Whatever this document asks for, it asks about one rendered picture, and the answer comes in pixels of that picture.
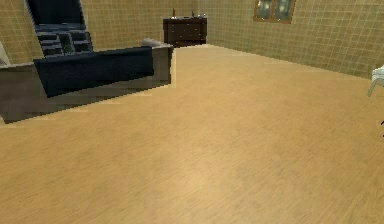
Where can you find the white chair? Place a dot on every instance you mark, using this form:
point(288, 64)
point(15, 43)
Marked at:
point(376, 78)

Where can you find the dark blue blanket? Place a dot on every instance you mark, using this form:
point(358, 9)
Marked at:
point(93, 70)

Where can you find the dark brown chest of drawers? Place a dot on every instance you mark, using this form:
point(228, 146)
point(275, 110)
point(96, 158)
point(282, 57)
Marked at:
point(185, 31)

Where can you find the small green houseplant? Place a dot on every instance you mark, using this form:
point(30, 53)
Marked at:
point(68, 47)

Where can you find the grey pillow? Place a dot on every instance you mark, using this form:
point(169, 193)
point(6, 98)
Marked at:
point(151, 42)

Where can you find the wooden framed window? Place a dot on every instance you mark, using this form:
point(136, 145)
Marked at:
point(274, 10)

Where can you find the dark blue shelf unit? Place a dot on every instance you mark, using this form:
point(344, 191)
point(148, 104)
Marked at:
point(60, 30)

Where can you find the small dark statuette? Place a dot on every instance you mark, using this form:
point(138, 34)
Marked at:
point(192, 14)

